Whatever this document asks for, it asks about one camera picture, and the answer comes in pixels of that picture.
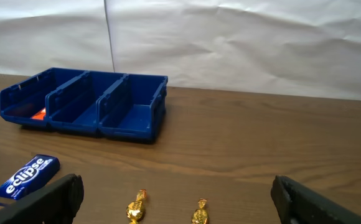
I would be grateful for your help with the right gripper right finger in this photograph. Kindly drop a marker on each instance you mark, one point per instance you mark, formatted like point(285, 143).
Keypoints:
point(305, 205)

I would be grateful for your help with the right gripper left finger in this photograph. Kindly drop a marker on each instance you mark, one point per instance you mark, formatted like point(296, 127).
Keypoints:
point(53, 202)

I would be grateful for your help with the blue candy pack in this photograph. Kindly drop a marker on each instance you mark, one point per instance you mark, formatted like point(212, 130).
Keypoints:
point(28, 177)

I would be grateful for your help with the gold candy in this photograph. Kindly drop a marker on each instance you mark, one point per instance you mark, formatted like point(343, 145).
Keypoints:
point(136, 210)
point(200, 215)

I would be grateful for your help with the orange candy box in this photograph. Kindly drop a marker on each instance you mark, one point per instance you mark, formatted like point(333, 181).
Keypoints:
point(39, 115)

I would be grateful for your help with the blue tray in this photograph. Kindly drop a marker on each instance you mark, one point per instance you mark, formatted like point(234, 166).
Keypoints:
point(130, 121)

